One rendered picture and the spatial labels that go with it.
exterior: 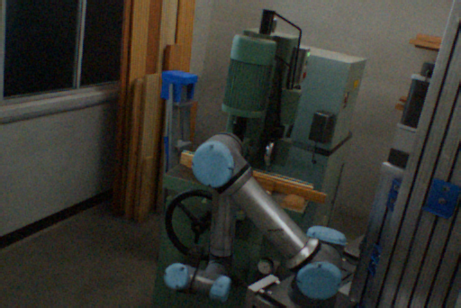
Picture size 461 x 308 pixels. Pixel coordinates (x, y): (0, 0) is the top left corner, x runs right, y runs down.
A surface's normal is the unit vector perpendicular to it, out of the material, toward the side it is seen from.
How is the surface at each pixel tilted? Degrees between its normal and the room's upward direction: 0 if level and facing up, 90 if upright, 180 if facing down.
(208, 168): 85
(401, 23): 90
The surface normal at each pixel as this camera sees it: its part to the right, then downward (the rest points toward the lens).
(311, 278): -0.14, 0.36
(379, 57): -0.42, 0.21
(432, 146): -0.64, 0.14
